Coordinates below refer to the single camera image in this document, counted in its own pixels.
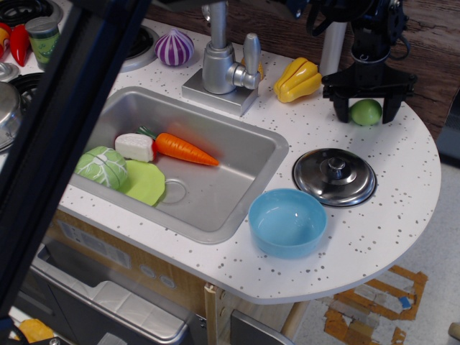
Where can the back left stove burner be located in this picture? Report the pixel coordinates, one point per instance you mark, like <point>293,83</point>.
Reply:
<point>15,12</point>

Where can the purple striped toy onion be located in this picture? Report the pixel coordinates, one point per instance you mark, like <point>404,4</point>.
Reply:
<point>174,48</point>

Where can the green toy cabbage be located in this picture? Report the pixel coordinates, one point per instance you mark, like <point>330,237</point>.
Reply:
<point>103,165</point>

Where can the light green plastic plate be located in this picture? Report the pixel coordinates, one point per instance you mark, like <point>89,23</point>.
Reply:
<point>145,182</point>

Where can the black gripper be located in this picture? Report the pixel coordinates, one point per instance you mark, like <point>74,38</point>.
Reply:
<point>373,79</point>

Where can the yellow toy bell pepper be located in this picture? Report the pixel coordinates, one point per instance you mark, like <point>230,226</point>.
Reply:
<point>300,78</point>

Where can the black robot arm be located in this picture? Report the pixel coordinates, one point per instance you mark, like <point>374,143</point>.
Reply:
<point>94,43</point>

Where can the orange toy carrot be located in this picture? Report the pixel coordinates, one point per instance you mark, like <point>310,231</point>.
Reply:
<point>175,147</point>

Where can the steel pot lid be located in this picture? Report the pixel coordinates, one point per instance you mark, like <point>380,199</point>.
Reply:
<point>335,177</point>

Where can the grey support pole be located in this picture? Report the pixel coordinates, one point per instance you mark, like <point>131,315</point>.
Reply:
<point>332,48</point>

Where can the yellow toy corn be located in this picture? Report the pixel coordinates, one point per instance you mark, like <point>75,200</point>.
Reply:
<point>260,68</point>

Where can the silver toy faucet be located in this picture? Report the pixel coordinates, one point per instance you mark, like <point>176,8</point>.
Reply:
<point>223,82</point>

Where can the red toy chili pepper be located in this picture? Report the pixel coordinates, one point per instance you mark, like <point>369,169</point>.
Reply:
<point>19,44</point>

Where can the front left stove burner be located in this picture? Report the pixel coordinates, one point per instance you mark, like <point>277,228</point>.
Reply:
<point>26,85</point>

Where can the light blue plastic bowl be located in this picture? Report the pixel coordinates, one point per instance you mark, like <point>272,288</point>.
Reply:
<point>287,223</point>

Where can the red yellow toy item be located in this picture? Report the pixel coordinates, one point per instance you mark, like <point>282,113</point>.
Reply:
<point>5,35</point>

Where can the silver stove knob left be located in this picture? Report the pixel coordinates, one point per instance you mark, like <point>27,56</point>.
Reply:
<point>8,72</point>

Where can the white toy radish piece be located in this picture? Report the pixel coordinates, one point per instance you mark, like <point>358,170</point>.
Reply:
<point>137,147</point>

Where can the grey oven door handle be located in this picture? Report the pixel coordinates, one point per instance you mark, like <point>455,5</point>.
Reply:
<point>105,312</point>

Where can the back right stove burner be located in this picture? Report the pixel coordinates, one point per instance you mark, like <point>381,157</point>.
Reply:
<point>142,51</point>

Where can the stove burner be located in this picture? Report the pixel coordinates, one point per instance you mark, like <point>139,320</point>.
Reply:
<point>26,85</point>
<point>142,51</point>
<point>15,12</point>

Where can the grey metal sink basin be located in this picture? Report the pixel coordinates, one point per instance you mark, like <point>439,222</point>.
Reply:
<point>204,203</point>

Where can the green toy pea can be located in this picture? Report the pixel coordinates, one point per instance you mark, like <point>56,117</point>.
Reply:
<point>43,35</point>

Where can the green toy pear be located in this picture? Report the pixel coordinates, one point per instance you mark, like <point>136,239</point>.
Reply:
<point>366,112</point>

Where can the steel toy pot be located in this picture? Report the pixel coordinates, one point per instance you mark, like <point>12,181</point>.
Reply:
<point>11,109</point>

